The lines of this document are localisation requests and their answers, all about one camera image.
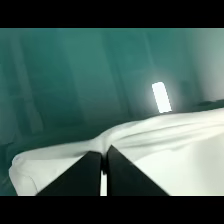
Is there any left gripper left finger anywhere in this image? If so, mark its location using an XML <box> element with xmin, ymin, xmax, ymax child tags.
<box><xmin>36</xmin><ymin>150</ymin><xmax>102</xmax><ymax>197</ymax></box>

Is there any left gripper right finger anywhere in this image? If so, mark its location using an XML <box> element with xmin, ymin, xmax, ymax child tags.
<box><xmin>106</xmin><ymin>144</ymin><xmax>170</xmax><ymax>197</ymax></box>

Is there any white garment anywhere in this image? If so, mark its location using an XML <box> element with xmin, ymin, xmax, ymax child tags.
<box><xmin>8</xmin><ymin>107</ymin><xmax>224</xmax><ymax>197</ymax></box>

